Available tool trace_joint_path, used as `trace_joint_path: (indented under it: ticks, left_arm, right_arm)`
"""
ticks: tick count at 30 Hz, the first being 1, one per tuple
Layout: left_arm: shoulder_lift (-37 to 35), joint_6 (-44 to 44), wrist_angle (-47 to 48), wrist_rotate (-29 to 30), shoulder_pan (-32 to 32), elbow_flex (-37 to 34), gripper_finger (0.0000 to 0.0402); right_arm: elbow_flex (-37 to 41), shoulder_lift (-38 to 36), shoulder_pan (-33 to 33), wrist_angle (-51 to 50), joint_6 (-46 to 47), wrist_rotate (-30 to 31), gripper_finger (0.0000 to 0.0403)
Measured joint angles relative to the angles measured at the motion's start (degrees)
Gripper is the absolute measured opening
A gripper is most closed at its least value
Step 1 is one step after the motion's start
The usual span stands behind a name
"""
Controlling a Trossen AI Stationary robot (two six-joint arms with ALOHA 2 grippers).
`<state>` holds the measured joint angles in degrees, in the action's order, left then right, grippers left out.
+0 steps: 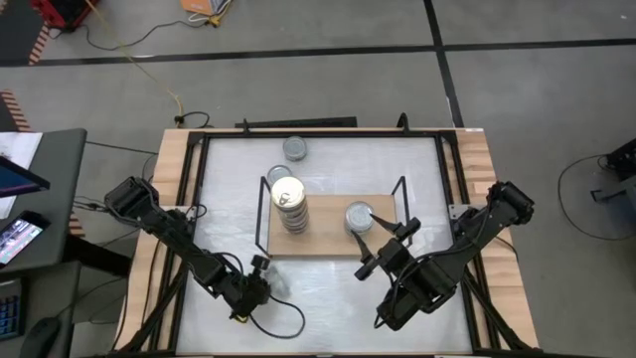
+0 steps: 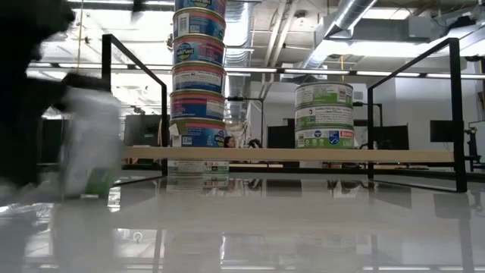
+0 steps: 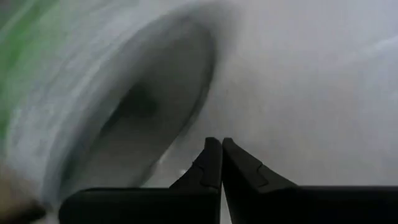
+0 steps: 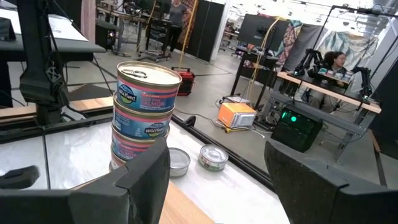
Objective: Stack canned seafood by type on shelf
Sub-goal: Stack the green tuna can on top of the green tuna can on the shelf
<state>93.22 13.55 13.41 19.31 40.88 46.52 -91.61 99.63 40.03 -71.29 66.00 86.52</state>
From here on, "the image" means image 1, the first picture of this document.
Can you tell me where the large black monitor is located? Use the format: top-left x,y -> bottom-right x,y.
0,155 -> 52,199

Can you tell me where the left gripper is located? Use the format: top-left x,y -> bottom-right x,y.
226,254 -> 278,322

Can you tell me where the black keyboard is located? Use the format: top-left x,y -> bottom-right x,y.
0,276 -> 27,342

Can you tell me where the grey keyboard table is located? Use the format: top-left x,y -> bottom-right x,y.
0,261 -> 83,358

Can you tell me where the black aluminium table frame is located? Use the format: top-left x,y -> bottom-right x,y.
106,126 -> 541,358

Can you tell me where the red equipment box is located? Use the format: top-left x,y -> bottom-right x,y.
28,0 -> 100,30

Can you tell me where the black floor cable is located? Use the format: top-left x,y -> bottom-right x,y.
555,153 -> 636,244
79,18 -> 210,52

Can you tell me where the yellow hanging cable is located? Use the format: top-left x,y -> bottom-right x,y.
83,0 -> 185,116

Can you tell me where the phone with lit screen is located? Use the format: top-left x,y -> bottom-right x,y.
0,209 -> 51,269

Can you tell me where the orange flat item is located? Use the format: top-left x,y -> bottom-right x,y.
179,0 -> 233,19

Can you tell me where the wooden shelf black metal frame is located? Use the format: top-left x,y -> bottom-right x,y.
253,174 -> 415,261

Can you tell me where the black perforated bar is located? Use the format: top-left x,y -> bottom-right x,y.
235,116 -> 359,129

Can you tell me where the grey desk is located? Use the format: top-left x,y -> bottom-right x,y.
0,127 -> 133,277

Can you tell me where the black equipment box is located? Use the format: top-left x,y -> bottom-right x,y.
598,137 -> 636,183

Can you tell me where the black mat orange striped edge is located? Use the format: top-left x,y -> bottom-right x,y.
0,88 -> 34,133
0,0 -> 54,67
67,211 -> 86,239

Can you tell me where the black computer mouse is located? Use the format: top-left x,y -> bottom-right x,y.
19,315 -> 64,358

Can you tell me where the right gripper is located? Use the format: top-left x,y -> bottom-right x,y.
351,212 -> 423,284

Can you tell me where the black cable loop with plug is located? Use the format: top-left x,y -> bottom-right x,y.
173,109 -> 213,131

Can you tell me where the white paper sheet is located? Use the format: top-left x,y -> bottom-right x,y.
0,131 -> 45,220

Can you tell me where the grey metal bracket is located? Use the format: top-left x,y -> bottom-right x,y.
589,176 -> 636,205

